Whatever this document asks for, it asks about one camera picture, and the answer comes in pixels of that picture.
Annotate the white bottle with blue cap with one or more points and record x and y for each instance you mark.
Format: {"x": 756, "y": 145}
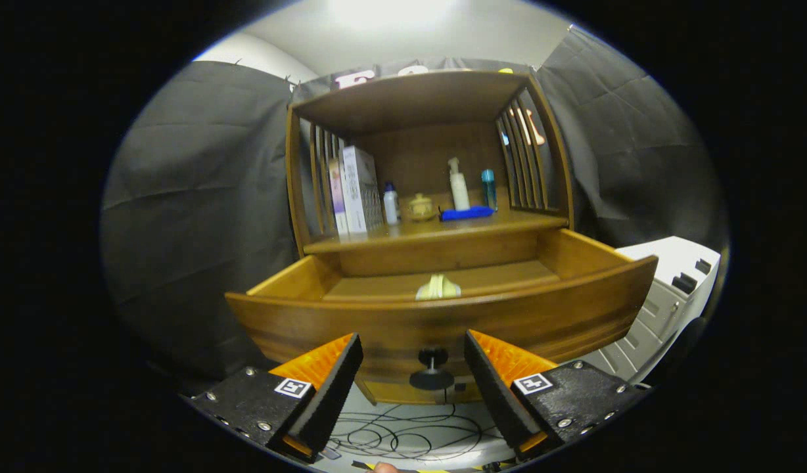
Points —
{"x": 391, "y": 207}

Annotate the white appliance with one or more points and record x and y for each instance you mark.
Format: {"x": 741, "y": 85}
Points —
{"x": 666, "y": 289}

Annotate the white pump bottle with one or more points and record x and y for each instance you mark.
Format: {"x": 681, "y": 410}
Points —
{"x": 460, "y": 190}

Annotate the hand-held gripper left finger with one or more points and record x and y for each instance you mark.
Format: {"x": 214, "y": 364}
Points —
{"x": 334, "y": 384}

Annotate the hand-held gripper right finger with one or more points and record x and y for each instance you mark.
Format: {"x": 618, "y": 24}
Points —
{"x": 495, "y": 384}

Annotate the white patterned book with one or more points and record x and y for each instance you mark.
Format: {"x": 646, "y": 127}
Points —
{"x": 355, "y": 190}

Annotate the brown wooden cabinet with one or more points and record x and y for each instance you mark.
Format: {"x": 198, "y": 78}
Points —
{"x": 416, "y": 98}

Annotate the yellow lidded teacup with saucer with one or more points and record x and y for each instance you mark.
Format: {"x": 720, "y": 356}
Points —
{"x": 420, "y": 208}

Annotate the clear blue bottle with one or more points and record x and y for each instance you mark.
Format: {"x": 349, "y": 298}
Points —
{"x": 489, "y": 190}

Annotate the purple book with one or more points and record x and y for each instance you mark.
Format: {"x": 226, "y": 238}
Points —
{"x": 338, "y": 197}

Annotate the yellow scrub brush grey pad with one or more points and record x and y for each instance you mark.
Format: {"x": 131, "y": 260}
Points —
{"x": 438, "y": 288}

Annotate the brown wooden drawer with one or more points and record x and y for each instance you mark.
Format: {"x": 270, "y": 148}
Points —
{"x": 377, "y": 328}

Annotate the black drawer knob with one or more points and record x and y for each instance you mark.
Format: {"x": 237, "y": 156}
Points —
{"x": 432, "y": 380}

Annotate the blue folded cloth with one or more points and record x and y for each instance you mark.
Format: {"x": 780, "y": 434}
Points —
{"x": 468, "y": 213}

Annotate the wooden countertop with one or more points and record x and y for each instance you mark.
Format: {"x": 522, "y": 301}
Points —
{"x": 443, "y": 230}

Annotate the large ceiling light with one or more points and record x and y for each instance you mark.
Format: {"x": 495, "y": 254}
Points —
{"x": 390, "y": 10}

